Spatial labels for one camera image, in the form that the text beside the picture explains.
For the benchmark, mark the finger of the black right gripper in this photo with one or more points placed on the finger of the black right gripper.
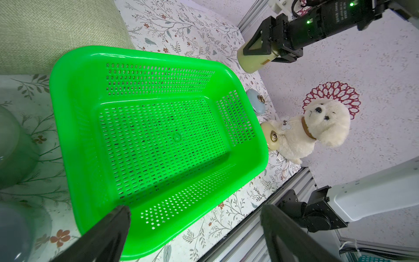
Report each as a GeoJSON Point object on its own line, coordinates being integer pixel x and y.
{"type": "Point", "coordinates": [264, 41]}

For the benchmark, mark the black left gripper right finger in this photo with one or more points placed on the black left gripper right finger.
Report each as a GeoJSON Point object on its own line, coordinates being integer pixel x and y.
{"type": "Point", "coordinates": [286, 241]}

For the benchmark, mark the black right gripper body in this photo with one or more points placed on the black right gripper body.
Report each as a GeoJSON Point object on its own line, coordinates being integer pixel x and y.
{"type": "Point", "coordinates": [325, 20]}

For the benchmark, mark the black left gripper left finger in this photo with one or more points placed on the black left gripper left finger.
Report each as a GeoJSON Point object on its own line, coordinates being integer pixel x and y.
{"type": "Point", "coordinates": [104, 242]}

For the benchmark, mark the beige tea canister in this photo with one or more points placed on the beige tea canister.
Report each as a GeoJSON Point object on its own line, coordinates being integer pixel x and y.
{"type": "Point", "coordinates": [252, 63]}
{"type": "Point", "coordinates": [270, 136]}

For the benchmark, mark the blue-grey tea canister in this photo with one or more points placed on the blue-grey tea canister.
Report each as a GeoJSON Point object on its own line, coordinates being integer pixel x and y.
{"type": "Point", "coordinates": [25, 229]}
{"type": "Point", "coordinates": [257, 101]}

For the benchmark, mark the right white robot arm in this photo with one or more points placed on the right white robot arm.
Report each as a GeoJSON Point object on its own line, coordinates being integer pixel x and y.
{"type": "Point", "coordinates": [408, 10]}

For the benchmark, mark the green plastic basket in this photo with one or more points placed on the green plastic basket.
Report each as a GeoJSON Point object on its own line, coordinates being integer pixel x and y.
{"type": "Point", "coordinates": [169, 136]}

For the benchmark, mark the white plush dog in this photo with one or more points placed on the white plush dog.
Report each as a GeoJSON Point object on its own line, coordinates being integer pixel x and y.
{"type": "Point", "coordinates": [324, 120]}

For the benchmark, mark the green pillow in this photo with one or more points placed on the green pillow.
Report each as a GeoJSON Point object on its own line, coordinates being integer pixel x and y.
{"type": "Point", "coordinates": [36, 34]}

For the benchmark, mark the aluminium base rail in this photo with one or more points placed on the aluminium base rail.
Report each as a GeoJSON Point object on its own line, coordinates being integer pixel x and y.
{"type": "Point", "coordinates": [318, 210]}

